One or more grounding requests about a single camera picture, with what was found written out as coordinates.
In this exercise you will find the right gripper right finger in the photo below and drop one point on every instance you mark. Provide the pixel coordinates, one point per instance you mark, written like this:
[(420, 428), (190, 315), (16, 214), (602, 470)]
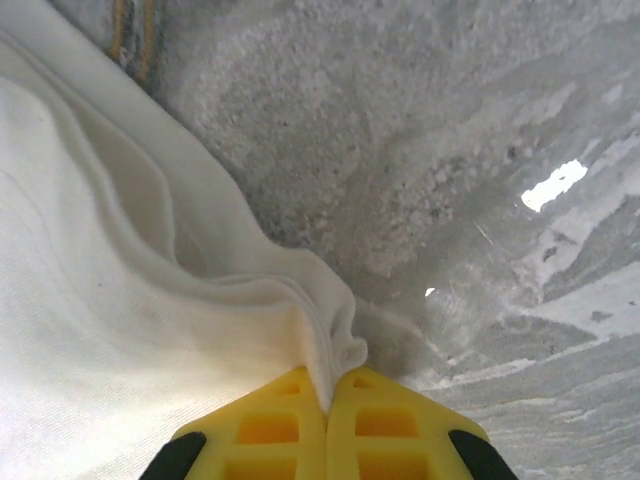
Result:
[(395, 430)]

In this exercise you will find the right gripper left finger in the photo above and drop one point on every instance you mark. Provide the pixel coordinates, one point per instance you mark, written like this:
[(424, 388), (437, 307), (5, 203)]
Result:
[(260, 430)]

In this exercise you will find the white t-shirt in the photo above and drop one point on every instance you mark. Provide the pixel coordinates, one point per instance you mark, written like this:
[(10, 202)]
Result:
[(100, 300)]

